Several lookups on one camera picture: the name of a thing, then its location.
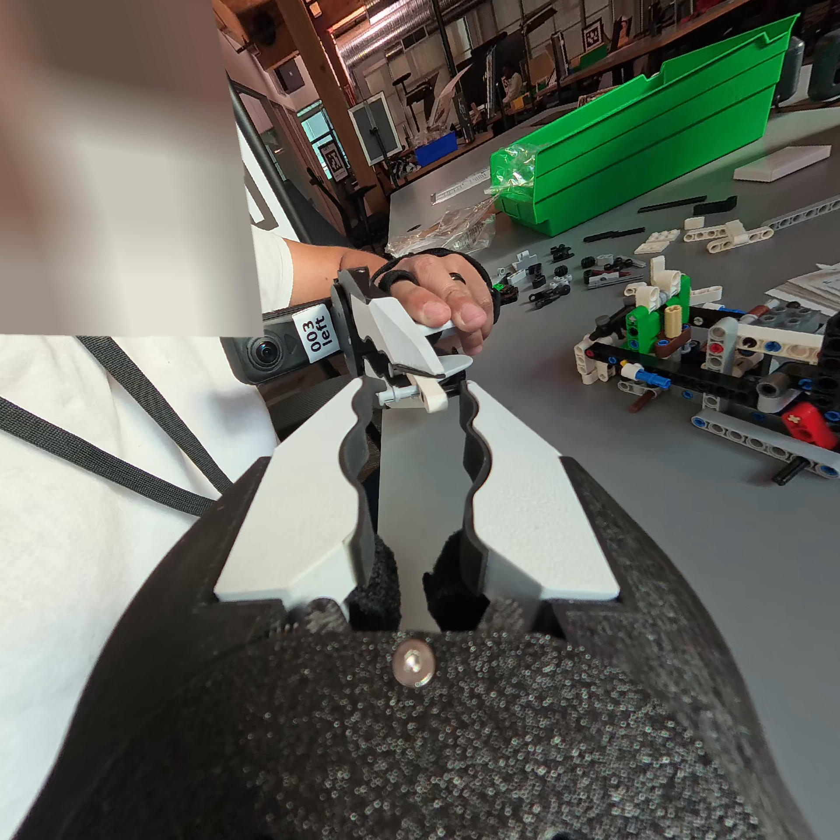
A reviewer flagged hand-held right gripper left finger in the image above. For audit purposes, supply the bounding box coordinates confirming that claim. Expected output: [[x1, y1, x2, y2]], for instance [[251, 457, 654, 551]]
[[214, 377, 383, 605]]

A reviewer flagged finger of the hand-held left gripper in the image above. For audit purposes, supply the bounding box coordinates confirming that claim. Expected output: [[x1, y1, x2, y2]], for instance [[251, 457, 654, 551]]
[[356, 294, 459, 378], [387, 354, 475, 395]]

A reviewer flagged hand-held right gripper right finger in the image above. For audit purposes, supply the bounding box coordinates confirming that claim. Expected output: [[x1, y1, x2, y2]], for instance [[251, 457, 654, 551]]
[[458, 379, 622, 603]]

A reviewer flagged thin white lego liftarm assembly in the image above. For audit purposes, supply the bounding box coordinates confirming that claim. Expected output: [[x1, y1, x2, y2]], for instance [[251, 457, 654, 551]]
[[378, 375, 454, 414]]

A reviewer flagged lego instruction booklet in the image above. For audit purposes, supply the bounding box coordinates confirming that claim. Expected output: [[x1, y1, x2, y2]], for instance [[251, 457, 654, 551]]
[[764, 262, 840, 312]]

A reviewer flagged partly built lego truck chassis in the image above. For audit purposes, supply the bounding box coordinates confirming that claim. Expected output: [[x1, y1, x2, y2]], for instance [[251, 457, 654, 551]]
[[574, 255, 840, 487]]

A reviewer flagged group of white lego pieces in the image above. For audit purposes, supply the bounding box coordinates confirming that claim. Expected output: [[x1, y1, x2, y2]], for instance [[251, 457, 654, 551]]
[[634, 218, 775, 257]]

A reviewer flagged long grey lego beam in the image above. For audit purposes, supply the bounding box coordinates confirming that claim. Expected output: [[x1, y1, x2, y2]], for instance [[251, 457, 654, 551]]
[[764, 197, 840, 232]]

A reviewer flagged person's left hand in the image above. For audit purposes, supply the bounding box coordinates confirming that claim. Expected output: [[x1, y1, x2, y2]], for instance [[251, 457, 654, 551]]
[[392, 251, 494, 357]]

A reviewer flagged clear plastic bag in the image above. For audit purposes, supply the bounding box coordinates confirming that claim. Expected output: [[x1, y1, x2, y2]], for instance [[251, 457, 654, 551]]
[[489, 141, 549, 198], [386, 197, 497, 258]]

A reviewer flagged group of small black connectors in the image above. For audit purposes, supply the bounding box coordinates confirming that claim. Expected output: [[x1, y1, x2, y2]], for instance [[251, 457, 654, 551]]
[[495, 246, 647, 311]]

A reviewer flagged white paper slip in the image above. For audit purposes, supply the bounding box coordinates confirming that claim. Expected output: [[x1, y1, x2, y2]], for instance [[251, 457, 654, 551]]
[[430, 171, 493, 204]]

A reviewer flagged small blue storage bin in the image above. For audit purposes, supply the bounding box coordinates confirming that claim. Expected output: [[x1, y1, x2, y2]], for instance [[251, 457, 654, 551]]
[[415, 131, 459, 166]]

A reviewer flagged whiteboard on stand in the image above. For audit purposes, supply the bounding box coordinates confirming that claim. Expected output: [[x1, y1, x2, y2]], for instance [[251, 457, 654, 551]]
[[348, 92, 403, 166]]

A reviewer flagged person's white shirt torso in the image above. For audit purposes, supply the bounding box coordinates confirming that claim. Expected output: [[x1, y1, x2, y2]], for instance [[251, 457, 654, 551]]
[[0, 226, 293, 840]]

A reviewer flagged green plastic bin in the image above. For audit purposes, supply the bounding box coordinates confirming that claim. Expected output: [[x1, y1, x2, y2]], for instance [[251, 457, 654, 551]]
[[491, 14, 800, 237]]

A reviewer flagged white flat tile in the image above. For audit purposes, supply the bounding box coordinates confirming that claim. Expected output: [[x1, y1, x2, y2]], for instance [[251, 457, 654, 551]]
[[734, 144, 833, 183]]

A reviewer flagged dark green cylinder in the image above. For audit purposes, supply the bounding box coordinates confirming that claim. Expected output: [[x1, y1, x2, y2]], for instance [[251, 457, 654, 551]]
[[777, 36, 807, 102], [814, 29, 840, 101]]

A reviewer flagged black webbing strap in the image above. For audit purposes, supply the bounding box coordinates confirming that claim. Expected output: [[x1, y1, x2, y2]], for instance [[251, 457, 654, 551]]
[[0, 336, 234, 517]]

